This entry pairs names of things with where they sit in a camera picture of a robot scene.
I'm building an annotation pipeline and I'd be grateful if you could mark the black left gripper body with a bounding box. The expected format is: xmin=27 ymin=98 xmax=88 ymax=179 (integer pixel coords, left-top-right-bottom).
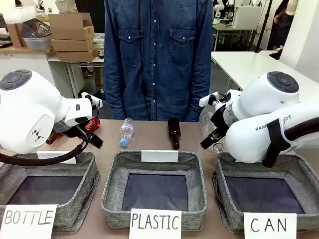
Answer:
xmin=63 ymin=123 xmax=95 ymax=144

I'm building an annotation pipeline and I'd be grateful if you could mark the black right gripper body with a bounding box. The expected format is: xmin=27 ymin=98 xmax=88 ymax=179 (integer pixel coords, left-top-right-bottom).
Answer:
xmin=209 ymin=106 xmax=229 ymax=140

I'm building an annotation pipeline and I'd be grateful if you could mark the crushed red can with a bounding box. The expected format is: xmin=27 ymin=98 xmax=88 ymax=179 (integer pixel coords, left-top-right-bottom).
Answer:
xmin=84 ymin=116 xmax=101 ymax=132

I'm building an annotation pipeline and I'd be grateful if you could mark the grey basket with BOTTLE sign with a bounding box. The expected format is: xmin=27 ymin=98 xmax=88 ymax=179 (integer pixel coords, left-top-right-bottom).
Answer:
xmin=0 ymin=151 xmax=100 ymax=234

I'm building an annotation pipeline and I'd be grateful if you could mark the grey basket with CAN sign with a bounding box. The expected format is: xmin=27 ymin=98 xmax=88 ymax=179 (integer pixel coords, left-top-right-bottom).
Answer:
xmin=212 ymin=151 xmax=319 ymax=234

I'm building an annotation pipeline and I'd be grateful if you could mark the grey basket with PLASTIC sign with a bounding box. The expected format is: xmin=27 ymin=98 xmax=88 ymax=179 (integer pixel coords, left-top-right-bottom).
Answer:
xmin=101 ymin=150 xmax=208 ymax=229

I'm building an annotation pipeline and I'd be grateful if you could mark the white CAN paper sign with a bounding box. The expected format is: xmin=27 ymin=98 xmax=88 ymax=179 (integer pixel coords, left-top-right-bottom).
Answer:
xmin=243 ymin=212 xmax=298 ymax=239

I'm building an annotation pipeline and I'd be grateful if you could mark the brown glass bottle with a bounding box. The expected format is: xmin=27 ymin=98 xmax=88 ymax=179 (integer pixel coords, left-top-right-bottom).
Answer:
xmin=45 ymin=131 xmax=62 ymax=145

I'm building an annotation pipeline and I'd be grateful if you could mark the clear plastic bottle blue cap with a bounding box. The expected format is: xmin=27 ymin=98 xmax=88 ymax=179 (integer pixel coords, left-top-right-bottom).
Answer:
xmin=119 ymin=117 xmax=136 ymax=148

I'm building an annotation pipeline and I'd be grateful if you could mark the dark glass bottle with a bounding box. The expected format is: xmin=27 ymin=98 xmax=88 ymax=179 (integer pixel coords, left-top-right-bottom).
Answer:
xmin=167 ymin=117 xmax=181 ymax=150

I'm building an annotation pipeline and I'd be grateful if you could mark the blank white card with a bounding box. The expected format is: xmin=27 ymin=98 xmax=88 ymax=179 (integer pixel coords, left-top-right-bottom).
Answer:
xmin=36 ymin=151 xmax=77 ymax=165
xmin=141 ymin=149 xmax=179 ymax=163

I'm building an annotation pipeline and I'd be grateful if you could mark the white desk with legs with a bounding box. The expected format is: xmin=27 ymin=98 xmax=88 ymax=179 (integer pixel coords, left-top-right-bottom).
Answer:
xmin=47 ymin=54 xmax=105 ymax=100

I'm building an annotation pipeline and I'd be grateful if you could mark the white table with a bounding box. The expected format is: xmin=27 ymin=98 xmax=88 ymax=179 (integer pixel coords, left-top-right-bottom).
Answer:
xmin=211 ymin=51 xmax=319 ymax=92

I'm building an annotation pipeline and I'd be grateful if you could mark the flat cardboard box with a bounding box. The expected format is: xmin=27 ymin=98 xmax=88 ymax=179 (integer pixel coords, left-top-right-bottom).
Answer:
xmin=51 ymin=37 xmax=95 ymax=52
xmin=56 ymin=48 xmax=98 ymax=62

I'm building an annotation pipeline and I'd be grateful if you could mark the person in denim shirt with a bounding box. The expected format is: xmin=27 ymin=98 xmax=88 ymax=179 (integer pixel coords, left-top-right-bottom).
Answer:
xmin=103 ymin=0 xmax=214 ymax=122

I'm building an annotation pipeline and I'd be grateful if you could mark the background work table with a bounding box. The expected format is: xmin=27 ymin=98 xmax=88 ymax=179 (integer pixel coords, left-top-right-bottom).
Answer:
xmin=213 ymin=23 xmax=259 ymax=52

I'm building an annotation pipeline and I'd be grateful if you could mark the white PLASTIC paper sign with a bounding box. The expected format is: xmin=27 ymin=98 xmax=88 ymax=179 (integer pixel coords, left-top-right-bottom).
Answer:
xmin=129 ymin=208 xmax=182 ymax=239

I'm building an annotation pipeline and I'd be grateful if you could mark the clear plastic bin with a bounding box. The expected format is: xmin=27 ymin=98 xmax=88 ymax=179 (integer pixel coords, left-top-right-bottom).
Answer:
xmin=23 ymin=36 xmax=53 ymax=50

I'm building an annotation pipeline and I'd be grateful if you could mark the large open cardboard box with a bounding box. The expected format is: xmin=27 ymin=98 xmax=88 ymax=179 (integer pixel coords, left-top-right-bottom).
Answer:
xmin=48 ymin=12 xmax=95 ymax=40

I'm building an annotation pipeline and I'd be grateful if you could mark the white BOTTLE paper sign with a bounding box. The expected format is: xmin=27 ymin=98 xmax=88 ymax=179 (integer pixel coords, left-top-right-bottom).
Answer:
xmin=0 ymin=204 xmax=58 ymax=239

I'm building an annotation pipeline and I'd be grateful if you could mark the black stand pole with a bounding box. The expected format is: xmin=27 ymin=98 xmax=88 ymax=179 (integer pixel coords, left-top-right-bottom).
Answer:
xmin=258 ymin=0 xmax=274 ymax=52

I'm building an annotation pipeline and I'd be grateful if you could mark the white box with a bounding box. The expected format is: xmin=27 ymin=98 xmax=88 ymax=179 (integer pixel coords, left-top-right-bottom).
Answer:
xmin=233 ymin=4 xmax=262 ymax=29

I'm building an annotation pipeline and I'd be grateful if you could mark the black mesh tray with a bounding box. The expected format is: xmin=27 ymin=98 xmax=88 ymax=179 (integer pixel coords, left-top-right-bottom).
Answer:
xmin=21 ymin=18 xmax=52 ymax=38

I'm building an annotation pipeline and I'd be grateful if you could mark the background person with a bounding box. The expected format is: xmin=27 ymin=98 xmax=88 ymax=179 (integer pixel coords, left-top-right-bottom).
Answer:
xmin=268 ymin=0 xmax=299 ymax=50

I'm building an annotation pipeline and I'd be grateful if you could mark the small cardboard box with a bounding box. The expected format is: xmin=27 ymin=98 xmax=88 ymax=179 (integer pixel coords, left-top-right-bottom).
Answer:
xmin=6 ymin=23 xmax=27 ymax=48

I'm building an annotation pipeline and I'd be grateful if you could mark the black sleeved arm cable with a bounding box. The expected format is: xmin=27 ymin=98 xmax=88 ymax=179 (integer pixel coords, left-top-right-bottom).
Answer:
xmin=0 ymin=139 xmax=87 ymax=167

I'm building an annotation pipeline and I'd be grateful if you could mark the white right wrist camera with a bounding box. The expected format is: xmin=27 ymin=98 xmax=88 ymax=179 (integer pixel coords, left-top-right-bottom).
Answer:
xmin=199 ymin=92 xmax=227 ymax=108

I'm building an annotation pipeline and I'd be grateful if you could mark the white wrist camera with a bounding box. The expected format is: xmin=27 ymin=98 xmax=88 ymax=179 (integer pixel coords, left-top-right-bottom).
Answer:
xmin=81 ymin=92 xmax=103 ymax=110
xmin=199 ymin=92 xmax=227 ymax=108

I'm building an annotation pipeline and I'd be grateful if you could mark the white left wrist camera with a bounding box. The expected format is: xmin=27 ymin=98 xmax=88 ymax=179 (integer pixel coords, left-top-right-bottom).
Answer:
xmin=81 ymin=92 xmax=103 ymax=110

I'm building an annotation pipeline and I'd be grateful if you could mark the black strap on arm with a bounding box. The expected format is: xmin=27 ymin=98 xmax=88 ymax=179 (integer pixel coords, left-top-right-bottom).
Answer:
xmin=261 ymin=118 xmax=287 ymax=168

